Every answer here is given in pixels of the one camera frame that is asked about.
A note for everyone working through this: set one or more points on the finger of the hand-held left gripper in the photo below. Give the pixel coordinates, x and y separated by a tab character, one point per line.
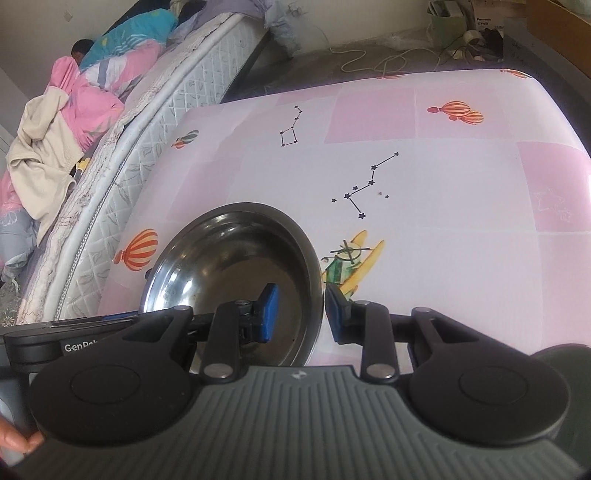
115	318

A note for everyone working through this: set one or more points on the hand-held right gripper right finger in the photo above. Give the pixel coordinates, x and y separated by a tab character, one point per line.
336	316

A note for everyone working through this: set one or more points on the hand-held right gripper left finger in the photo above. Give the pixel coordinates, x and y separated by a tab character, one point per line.
268	316

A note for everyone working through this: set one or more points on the steel bowl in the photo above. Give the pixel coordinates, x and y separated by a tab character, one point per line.
221	249

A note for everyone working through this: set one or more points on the person's left hand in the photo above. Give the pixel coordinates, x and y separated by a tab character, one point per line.
21	438

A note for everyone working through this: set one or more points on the green leaf print pillow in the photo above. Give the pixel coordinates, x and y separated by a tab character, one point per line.
9	304

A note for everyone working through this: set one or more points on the grey floral pillow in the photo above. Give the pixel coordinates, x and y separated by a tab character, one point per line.
16	240

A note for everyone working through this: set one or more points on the pink printed tablecloth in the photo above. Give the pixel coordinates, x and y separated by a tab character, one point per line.
415	184

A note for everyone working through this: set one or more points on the beige garment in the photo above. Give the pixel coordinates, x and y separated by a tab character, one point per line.
37	152

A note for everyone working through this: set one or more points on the white quilted mattress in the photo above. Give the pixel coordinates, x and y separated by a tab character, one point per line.
152	120

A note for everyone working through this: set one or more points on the white wardrobe door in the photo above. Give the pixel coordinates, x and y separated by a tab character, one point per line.
7	129

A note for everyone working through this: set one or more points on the pink patchwork quilt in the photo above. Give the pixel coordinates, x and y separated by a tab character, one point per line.
92	101

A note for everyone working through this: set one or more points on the steel plate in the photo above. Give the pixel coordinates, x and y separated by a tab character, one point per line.
572	369

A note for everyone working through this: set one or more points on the dark maroon cloth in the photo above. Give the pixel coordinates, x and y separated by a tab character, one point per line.
82	50

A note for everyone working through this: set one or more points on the blue floral quilt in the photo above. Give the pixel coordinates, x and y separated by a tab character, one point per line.
138	27

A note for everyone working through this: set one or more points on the grey cloth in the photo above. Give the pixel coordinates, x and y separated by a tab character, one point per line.
281	23

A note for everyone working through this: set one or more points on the tape roll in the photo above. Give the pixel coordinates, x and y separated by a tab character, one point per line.
472	38

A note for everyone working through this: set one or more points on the light green paper bag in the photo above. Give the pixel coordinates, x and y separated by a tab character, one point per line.
450	27

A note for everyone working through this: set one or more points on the large grey box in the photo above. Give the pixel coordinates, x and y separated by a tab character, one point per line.
554	69

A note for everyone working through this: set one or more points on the white cardboard box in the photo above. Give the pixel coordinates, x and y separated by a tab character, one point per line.
489	14

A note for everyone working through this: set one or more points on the brown cardboard box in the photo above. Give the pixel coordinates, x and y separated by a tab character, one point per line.
558	23

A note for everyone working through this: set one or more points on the black bed frame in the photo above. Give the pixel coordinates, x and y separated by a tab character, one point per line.
244	69

